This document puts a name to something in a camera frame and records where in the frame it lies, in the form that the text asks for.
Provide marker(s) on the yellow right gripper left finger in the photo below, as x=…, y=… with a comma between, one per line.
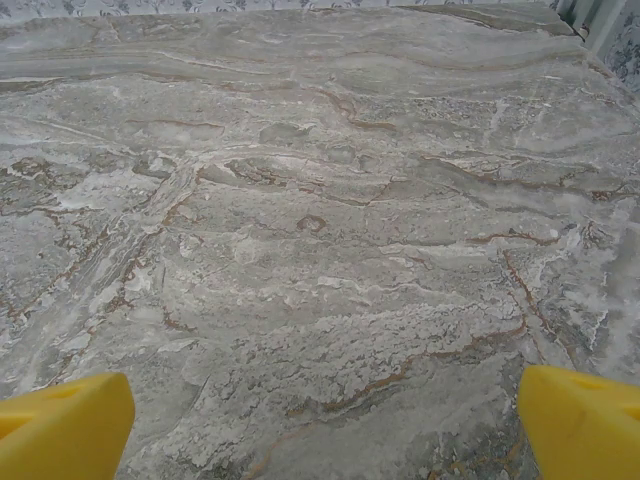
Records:
x=60, y=430

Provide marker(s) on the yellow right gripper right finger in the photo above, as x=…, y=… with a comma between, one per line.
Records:
x=585, y=430

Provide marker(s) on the aluminium frame corner post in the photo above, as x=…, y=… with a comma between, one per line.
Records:
x=575, y=17

